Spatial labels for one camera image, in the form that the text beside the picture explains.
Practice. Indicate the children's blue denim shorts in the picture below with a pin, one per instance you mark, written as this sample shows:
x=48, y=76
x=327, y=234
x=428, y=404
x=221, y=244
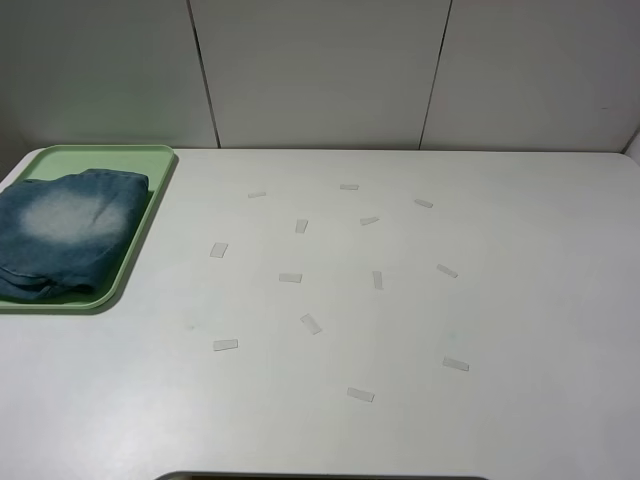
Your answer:
x=67, y=234

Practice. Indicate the light green plastic tray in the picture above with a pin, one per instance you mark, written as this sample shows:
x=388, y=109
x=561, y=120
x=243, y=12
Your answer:
x=156, y=162

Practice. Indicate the clear tape piece upper middle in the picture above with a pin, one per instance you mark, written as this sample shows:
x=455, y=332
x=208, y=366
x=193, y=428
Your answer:
x=301, y=225

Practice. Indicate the clear tape piece curled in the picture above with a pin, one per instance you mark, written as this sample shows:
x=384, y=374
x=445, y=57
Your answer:
x=368, y=220

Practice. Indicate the clear tape piece centre upright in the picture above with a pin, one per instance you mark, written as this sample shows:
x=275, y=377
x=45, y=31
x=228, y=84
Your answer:
x=378, y=280

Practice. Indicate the clear tape piece centre slanted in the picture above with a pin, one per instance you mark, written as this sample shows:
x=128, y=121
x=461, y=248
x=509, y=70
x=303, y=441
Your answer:
x=310, y=324

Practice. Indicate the clear tape piece left upper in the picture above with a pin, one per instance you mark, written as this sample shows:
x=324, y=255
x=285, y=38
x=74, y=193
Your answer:
x=218, y=250

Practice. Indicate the clear tape piece right middle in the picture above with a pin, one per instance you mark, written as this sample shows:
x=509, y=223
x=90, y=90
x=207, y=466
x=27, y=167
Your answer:
x=447, y=271

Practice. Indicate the clear tape piece lower left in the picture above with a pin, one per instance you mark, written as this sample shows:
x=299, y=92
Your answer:
x=227, y=344

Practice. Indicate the clear tape piece bottom centre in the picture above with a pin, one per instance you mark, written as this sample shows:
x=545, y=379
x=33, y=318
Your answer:
x=361, y=395

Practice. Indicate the clear tape piece lower right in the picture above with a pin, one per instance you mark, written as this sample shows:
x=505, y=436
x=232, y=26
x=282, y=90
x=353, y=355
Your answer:
x=455, y=364

